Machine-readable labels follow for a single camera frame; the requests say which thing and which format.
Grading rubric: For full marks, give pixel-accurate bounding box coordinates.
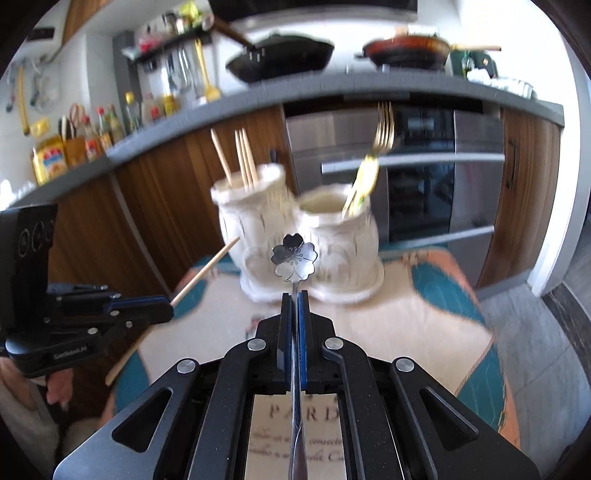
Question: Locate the silver flower-shaped spoon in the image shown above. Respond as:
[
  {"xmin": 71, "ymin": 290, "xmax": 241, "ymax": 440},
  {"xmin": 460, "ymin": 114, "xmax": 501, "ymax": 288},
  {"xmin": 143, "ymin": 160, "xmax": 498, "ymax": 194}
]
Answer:
[{"xmin": 271, "ymin": 233, "xmax": 318, "ymax": 479}]

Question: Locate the wooden chopstick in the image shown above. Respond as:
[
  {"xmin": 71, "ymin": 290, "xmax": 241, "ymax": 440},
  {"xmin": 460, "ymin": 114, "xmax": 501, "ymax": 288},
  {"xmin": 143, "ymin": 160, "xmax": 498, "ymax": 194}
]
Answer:
[
  {"xmin": 103, "ymin": 235, "xmax": 243, "ymax": 387},
  {"xmin": 235, "ymin": 130, "xmax": 252, "ymax": 189},
  {"xmin": 240, "ymin": 128, "xmax": 259, "ymax": 186},
  {"xmin": 211, "ymin": 128, "xmax": 233, "ymax": 189}
]

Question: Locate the gold metal fork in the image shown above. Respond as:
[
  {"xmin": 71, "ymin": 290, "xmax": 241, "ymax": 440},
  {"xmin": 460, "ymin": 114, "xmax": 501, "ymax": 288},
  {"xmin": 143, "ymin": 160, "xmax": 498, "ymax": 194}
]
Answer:
[{"xmin": 344, "ymin": 102, "xmax": 398, "ymax": 218}]

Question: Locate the person's left hand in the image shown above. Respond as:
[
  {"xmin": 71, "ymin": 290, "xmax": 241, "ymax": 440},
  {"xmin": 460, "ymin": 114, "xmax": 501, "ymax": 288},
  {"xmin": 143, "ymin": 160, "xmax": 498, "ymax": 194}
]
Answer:
[{"xmin": 1, "ymin": 358, "xmax": 74, "ymax": 411}]

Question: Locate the white ceramic double utensil holder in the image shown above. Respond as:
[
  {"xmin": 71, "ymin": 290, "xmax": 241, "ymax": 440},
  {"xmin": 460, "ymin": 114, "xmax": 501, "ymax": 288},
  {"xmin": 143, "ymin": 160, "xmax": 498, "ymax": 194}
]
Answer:
[{"xmin": 211, "ymin": 164, "xmax": 385, "ymax": 304}]

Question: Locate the stainless steel built-in oven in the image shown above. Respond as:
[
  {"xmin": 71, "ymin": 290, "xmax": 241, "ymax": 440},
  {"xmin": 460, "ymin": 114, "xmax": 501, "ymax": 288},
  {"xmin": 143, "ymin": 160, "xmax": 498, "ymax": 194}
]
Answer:
[{"xmin": 286, "ymin": 106, "xmax": 505, "ymax": 285}]

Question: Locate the clear oil bottle yellow cap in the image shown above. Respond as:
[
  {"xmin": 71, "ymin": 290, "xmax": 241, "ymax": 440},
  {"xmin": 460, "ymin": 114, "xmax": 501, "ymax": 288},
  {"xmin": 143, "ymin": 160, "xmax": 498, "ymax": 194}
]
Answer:
[{"xmin": 125, "ymin": 91, "xmax": 141, "ymax": 132}]

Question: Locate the yellow hanging spatula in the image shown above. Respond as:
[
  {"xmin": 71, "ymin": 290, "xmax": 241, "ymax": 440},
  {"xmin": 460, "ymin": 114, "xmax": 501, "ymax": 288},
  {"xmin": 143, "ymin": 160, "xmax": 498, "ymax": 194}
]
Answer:
[{"xmin": 194, "ymin": 39, "xmax": 221, "ymax": 103}]

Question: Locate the black range hood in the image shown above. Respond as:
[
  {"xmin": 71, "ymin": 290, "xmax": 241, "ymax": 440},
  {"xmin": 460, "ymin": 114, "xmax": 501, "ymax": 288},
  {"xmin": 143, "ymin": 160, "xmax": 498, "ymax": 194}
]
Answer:
[{"xmin": 209, "ymin": 0, "xmax": 419, "ymax": 22}]

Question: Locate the black wall spice shelf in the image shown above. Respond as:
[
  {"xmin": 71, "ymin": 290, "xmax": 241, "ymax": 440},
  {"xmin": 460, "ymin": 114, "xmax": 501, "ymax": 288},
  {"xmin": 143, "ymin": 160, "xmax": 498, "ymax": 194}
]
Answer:
[{"xmin": 120, "ymin": 27, "xmax": 212, "ymax": 64}]

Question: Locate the black wok with wooden handle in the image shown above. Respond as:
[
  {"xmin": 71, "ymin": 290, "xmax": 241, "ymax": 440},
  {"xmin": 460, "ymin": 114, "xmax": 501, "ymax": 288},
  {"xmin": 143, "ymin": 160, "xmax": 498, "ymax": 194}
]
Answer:
[{"xmin": 201, "ymin": 14, "xmax": 335, "ymax": 85}]

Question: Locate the red-brown pan with handle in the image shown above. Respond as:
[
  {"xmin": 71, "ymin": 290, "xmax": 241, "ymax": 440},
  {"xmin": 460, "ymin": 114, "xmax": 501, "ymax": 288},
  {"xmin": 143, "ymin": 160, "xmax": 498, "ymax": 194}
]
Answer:
[{"xmin": 355, "ymin": 34, "xmax": 502, "ymax": 71}]

